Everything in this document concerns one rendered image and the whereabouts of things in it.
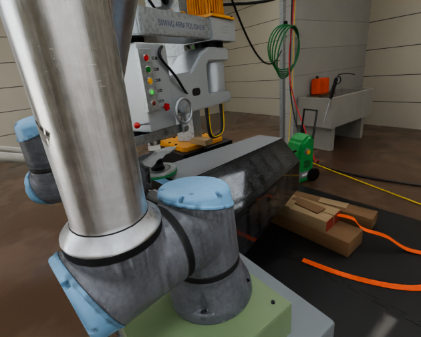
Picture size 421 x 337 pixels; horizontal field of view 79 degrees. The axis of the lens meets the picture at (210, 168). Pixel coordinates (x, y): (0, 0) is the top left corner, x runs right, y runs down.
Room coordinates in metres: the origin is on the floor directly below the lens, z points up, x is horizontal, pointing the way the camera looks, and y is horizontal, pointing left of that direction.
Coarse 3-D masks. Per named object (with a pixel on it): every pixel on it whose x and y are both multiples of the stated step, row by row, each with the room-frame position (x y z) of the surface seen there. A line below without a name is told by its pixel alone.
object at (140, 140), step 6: (174, 126) 1.50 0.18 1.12; (180, 126) 1.54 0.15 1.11; (186, 126) 1.53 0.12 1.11; (138, 132) 1.42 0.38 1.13; (150, 132) 1.35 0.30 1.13; (156, 132) 1.38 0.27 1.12; (162, 132) 1.42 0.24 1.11; (168, 132) 1.44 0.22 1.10; (174, 132) 1.49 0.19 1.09; (138, 138) 1.27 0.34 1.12; (144, 138) 1.31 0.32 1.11; (150, 138) 1.34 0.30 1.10; (156, 138) 1.37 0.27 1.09; (138, 144) 1.27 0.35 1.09
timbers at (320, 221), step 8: (288, 208) 1.93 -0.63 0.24; (296, 208) 1.90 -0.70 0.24; (328, 208) 1.85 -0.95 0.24; (336, 208) 1.84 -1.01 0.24; (288, 216) 1.93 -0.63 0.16; (296, 216) 1.86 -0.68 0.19; (304, 216) 1.81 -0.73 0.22; (312, 216) 1.76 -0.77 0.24; (320, 216) 1.75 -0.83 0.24; (328, 216) 1.74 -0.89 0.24; (336, 216) 1.77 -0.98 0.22; (312, 224) 1.75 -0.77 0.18; (320, 224) 1.70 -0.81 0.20; (328, 224) 1.68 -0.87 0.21
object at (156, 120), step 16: (144, 48) 1.33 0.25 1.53; (128, 64) 1.33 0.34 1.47; (160, 64) 1.40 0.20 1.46; (128, 80) 1.34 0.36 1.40; (160, 80) 1.38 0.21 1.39; (128, 96) 1.36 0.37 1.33; (160, 96) 1.37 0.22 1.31; (144, 112) 1.30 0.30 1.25; (160, 112) 1.36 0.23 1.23; (144, 128) 1.31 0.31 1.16; (160, 128) 1.34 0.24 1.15
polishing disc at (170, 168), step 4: (164, 164) 1.49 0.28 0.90; (168, 164) 1.48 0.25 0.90; (172, 164) 1.47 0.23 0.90; (164, 168) 1.41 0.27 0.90; (168, 168) 1.41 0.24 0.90; (172, 168) 1.40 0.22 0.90; (152, 172) 1.38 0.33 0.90; (156, 172) 1.37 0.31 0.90; (160, 172) 1.37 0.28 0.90; (164, 172) 1.36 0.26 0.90; (168, 172) 1.35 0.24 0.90; (172, 172) 1.38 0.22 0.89; (152, 176) 1.33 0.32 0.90; (156, 176) 1.32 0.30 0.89; (160, 176) 1.33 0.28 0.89
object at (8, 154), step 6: (0, 150) 1.04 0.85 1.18; (6, 150) 1.05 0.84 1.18; (12, 150) 1.06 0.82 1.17; (18, 150) 1.07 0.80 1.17; (0, 156) 0.69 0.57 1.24; (6, 156) 0.69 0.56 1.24; (12, 156) 0.70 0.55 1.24; (18, 156) 0.71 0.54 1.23; (6, 162) 0.70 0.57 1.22; (12, 162) 0.70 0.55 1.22; (18, 162) 0.71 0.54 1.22; (24, 162) 0.71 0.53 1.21
